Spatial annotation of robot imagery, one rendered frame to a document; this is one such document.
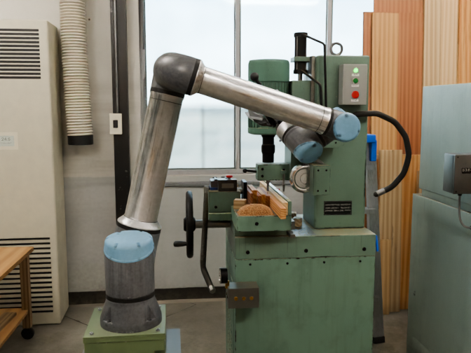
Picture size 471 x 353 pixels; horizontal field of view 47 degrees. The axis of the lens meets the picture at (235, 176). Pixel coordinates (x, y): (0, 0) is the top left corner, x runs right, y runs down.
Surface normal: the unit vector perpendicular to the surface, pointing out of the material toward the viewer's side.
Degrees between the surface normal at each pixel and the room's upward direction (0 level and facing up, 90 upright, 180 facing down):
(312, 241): 90
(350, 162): 90
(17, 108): 90
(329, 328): 90
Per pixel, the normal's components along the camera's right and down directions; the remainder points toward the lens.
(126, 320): 0.04, -0.22
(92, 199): 0.11, 0.13
